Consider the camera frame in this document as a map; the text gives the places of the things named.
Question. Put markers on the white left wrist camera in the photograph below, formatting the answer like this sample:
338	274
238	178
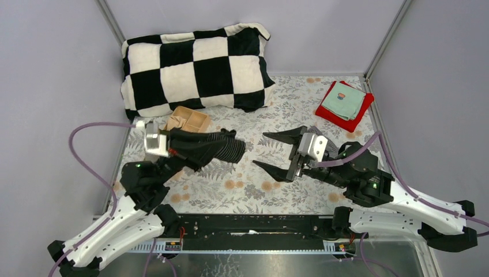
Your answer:
156	140

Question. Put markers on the wooden divided organizer box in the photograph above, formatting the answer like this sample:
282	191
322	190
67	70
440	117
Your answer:
197	122

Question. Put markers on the grey striped underwear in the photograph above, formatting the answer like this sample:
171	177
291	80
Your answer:
330	148

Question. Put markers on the black white checkered pillow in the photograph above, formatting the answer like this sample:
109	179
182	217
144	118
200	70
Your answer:
200	69

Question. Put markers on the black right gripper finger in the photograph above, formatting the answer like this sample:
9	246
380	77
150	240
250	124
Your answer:
278	174
291	137

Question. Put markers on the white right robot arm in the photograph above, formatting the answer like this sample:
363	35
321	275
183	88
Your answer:
381	203

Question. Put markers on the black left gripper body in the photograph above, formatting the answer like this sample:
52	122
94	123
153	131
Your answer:
173	164

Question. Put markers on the red folded garment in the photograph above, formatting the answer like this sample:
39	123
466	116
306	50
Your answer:
350	125

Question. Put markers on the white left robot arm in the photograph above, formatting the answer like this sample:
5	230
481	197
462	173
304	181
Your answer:
140	213

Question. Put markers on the mint green folded cloth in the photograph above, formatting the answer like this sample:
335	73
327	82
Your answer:
344	101

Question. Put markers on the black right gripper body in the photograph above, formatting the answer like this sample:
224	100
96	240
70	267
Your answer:
326	174

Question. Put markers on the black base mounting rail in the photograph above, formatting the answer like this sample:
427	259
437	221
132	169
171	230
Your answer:
296	233

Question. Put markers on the floral patterned bed sheet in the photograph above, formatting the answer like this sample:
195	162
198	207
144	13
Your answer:
245	188

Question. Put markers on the beige rolled sock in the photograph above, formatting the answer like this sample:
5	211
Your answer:
175	121

